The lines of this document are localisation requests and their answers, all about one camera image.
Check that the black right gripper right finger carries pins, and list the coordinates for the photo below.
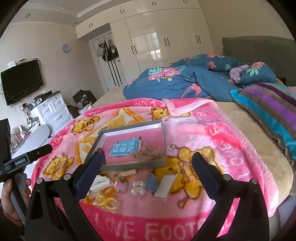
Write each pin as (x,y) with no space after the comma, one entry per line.
(208,176)

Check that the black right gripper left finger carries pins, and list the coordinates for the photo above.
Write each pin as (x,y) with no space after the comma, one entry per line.
(85,174)

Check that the yellow hoop earrings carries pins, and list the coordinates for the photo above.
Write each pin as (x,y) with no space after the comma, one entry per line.
(107,203)

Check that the pearl ball hair clip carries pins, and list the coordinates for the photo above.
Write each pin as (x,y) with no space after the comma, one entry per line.
(138,188)

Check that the blue grey small hair clip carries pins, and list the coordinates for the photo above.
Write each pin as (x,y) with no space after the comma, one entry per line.
(152,182)

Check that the person's left hand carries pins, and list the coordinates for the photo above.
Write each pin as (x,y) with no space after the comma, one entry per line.
(7,206)

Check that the white claw hair clip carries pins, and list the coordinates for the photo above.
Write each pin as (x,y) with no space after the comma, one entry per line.
(100,183)

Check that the small pink flower hair clip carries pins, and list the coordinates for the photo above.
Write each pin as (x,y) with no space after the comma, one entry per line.
(120,187)

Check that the white rectangular card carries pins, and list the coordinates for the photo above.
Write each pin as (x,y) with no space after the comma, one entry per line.
(165,186)

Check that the grey shallow box tray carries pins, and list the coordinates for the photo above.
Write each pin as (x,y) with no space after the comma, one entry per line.
(150,128)

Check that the pink book with blue label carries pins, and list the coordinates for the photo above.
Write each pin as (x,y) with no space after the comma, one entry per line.
(121,149)

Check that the white drawer dresser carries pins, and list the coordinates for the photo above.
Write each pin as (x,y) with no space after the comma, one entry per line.
(53,112)

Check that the black bag on floor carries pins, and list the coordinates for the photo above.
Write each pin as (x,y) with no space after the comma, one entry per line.
(85,97)

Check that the striped purple blue pillow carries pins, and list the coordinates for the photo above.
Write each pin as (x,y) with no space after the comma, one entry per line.
(273,105)

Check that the blue floral quilt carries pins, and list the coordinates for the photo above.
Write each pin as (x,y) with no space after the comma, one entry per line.
(202,76)

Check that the bags hanging on door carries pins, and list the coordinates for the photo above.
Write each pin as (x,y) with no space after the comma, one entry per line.
(107,51)

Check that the dark grey headboard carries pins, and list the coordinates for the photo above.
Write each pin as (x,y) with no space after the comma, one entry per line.
(277,52)

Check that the white glossy wardrobe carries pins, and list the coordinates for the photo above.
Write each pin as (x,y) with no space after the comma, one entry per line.
(145,34)

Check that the black wall television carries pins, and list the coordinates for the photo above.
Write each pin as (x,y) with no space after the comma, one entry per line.
(21,80)

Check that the round purple wall clock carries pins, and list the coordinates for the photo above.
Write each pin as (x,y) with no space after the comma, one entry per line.
(66,48)

